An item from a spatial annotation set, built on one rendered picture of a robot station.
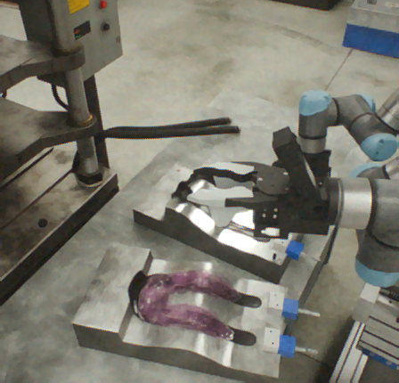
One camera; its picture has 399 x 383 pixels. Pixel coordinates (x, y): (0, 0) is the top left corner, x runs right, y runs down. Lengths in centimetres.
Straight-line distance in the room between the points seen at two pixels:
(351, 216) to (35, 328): 94
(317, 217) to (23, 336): 90
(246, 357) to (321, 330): 112
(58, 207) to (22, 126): 29
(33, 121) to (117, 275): 62
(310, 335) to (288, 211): 162
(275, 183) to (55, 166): 127
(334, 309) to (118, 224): 122
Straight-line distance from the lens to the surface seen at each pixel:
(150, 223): 151
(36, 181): 180
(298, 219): 72
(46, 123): 162
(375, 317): 122
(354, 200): 69
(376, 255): 77
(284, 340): 123
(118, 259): 132
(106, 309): 123
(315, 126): 124
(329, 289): 244
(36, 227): 163
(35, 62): 144
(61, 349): 132
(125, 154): 312
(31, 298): 143
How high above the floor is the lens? 192
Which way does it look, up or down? 42 degrees down
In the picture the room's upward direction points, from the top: straight up
